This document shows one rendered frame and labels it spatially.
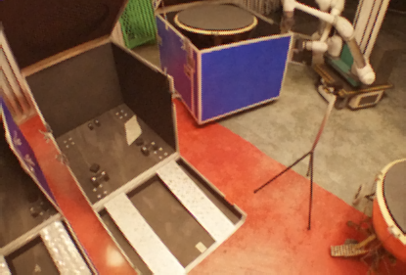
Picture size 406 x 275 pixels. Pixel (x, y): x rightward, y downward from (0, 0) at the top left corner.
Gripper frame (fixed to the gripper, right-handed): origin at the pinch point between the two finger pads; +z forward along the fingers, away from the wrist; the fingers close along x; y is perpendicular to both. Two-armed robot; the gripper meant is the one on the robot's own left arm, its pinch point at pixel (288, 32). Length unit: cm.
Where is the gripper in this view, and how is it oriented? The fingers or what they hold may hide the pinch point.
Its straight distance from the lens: 275.4
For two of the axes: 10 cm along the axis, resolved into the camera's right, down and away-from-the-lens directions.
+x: 9.0, -3.0, 3.3
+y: 4.4, 4.7, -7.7
